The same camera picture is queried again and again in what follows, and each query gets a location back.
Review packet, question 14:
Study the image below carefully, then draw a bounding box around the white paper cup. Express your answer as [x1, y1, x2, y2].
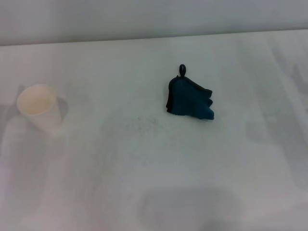
[16, 83, 70, 137]

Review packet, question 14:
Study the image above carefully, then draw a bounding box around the blue rag with black loop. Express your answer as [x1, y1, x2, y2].
[165, 64, 216, 121]

